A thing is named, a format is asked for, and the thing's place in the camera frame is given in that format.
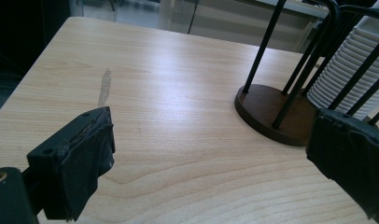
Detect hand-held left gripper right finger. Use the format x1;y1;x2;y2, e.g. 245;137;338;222
305;107;379;224

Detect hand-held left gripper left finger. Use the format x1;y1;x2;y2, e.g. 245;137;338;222
26;105;117;222

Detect stack of white paper cups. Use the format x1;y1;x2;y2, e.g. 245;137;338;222
305;0;379;121

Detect brown cup holder black wires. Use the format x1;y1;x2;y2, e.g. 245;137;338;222
233;0;379;147

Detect black hanging cable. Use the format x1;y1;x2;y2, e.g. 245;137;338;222
187;0;201;35

